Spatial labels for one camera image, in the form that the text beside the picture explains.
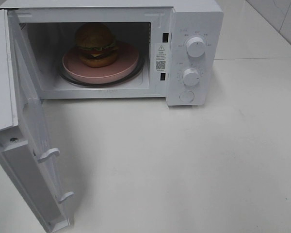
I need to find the pink round plate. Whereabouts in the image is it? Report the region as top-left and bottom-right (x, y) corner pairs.
(62, 41), (139, 84)

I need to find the white round door button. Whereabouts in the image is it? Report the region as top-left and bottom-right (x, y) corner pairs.
(179, 91), (194, 102)

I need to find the white microwave door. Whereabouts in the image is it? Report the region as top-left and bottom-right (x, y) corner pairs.
(0, 9), (73, 233)

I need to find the white microwave oven body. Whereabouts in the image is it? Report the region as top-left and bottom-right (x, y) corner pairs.
(0, 0), (224, 106)

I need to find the burger with lettuce and tomato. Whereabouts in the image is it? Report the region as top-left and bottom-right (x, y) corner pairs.
(75, 23), (118, 68)

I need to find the white lower timer knob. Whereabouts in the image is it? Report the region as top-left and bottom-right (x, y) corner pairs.
(183, 68), (201, 86)

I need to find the white upper power knob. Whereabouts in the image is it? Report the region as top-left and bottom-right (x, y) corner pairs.
(185, 35), (207, 58)

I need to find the white warning label sticker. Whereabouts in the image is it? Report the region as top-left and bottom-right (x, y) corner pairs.
(154, 43), (170, 72)

